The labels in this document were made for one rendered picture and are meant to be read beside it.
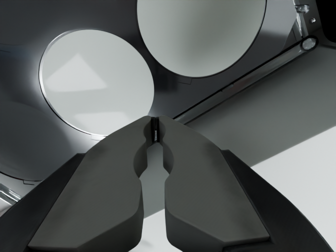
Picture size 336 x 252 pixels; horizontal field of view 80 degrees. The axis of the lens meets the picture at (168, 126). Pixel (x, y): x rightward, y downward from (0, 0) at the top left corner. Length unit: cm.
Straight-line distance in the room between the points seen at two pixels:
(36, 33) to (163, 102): 12
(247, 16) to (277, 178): 13
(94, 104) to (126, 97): 3
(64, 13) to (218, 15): 12
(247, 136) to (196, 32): 10
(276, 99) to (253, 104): 2
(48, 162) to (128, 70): 14
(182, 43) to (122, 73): 6
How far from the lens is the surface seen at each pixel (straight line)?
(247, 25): 19
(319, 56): 26
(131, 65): 19
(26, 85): 22
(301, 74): 24
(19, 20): 21
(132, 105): 20
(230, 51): 19
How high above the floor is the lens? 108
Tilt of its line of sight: 60 degrees down
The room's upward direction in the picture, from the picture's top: 175 degrees clockwise
